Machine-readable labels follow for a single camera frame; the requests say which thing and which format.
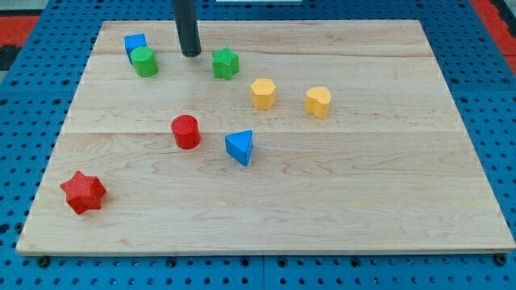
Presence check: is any red wooden star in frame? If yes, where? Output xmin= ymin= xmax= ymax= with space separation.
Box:
xmin=60 ymin=171 xmax=106 ymax=215

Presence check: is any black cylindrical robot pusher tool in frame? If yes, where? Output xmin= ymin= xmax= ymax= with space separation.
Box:
xmin=172 ymin=0 xmax=202 ymax=57

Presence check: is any yellow wooden heart block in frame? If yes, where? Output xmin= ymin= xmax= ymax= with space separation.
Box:
xmin=304 ymin=86 xmax=331 ymax=118

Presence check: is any green wooden cylinder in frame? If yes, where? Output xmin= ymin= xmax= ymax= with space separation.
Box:
xmin=130 ymin=46 xmax=158 ymax=77

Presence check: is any red wooden cylinder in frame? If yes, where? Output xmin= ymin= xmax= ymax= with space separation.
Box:
xmin=171 ymin=114 xmax=201 ymax=149

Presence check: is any light wooden board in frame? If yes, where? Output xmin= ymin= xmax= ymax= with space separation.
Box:
xmin=17 ymin=20 xmax=515 ymax=257

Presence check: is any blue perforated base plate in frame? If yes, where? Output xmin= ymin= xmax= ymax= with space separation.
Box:
xmin=1 ymin=0 xmax=515 ymax=289

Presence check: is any blue wooden triangle block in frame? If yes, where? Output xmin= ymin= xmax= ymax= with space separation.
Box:
xmin=225 ymin=130 xmax=253 ymax=166

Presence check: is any yellow wooden hexagon block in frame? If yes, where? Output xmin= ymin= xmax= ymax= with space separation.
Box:
xmin=250 ymin=78 xmax=277 ymax=110

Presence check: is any green wooden star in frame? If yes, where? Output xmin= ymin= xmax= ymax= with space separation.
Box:
xmin=212 ymin=47 xmax=239 ymax=81

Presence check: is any blue wooden cube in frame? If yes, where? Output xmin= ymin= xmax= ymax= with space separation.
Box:
xmin=123 ymin=34 xmax=147 ymax=64

